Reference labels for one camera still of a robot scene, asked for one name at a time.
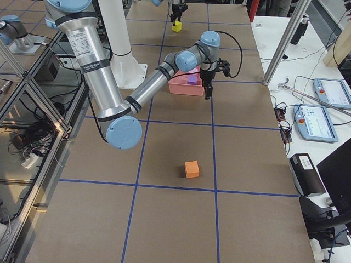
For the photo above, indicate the yellow foam block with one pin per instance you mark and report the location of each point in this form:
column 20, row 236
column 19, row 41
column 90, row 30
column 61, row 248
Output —
column 177, row 26

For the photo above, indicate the orange foam block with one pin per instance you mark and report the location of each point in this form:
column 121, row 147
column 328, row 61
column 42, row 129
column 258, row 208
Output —
column 192, row 169

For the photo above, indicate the black box under frame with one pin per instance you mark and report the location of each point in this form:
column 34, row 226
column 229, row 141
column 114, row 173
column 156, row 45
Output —
column 49, row 69

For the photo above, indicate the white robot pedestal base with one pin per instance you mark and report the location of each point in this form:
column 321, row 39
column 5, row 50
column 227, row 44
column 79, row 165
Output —
column 128, row 73

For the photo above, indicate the small circuit board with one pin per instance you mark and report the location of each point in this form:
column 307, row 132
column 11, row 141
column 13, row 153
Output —
column 284, row 126

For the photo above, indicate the near blue teach pendant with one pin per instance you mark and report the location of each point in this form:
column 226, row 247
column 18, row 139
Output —
column 314, row 123

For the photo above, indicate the far blue teach pendant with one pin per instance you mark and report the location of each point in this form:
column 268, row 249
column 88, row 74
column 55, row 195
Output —
column 332, row 91

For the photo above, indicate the pink plastic bin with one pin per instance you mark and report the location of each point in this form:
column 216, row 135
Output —
column 178, row 84

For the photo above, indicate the black water bottle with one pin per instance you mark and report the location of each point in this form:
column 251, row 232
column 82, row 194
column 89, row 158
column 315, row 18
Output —
column 300, row 31

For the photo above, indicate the white power strip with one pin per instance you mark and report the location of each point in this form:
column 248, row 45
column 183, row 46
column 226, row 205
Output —
column 29, row 161

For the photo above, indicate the blue teach pendant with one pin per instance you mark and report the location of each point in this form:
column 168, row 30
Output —
column 314, row 123
column 332, row 91

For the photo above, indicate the aluminium frame rack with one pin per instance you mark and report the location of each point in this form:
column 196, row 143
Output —
column 37, row 117

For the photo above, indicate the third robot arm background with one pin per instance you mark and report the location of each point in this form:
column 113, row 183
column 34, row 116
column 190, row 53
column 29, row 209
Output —
column 11, row 29

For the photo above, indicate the black monitor with stand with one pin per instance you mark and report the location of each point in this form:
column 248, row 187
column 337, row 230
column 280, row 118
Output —
column 323, row 224

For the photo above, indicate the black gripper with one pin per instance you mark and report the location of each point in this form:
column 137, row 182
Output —
column 206, row 75
column 177, row 7

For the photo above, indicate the aluminium frame post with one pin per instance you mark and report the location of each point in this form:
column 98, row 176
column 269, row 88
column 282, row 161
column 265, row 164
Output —
column 285, row 40

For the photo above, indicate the black box white label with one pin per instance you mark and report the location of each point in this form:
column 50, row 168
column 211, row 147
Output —
column 305, row 176

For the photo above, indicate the dark purple foam block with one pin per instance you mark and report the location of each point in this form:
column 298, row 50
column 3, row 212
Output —
column 192, row 80

